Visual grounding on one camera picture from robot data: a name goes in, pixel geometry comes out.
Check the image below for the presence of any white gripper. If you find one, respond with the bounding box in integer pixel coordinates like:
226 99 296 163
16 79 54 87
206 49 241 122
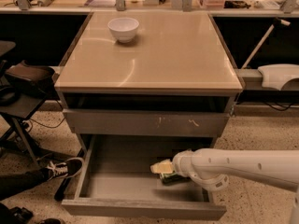
150 150 198 177

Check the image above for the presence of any green soda can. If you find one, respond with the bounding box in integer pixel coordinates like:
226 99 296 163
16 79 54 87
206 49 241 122
160 173 188 185

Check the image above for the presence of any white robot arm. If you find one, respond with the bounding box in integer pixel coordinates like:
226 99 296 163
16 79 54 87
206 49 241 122
150 148 299 224

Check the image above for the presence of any open grey lower drawer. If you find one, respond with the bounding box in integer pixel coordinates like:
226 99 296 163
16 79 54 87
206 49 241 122
63 134 226 220

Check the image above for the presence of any grey drawer cabinet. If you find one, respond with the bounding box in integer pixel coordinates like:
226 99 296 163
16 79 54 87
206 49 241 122
55 10 242 150

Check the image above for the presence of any closed grey upper drawer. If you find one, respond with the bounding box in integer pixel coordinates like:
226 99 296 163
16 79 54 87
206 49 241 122
64 109 229 137

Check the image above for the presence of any black and white sneaker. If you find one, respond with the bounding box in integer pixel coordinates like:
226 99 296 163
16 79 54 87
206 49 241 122
46 158 84 180

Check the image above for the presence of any white curved device on ledge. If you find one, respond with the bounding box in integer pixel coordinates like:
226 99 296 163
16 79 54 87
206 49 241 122
258 63 299 91

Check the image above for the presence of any white ceramic bowl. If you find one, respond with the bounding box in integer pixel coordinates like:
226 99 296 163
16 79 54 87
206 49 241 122
107 17 139 43

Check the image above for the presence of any dark brown bag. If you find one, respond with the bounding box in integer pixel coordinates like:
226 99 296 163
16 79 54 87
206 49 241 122
4 61 55 97

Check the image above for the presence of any person's leg in black trousers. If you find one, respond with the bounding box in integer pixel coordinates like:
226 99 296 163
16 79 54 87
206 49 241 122
0 170 49 200

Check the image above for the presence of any black folding side table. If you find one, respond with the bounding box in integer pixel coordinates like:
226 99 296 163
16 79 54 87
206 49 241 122
0 40 76 166

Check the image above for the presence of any black cable on floor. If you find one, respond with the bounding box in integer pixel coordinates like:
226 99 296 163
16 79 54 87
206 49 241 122
27 100 66 130

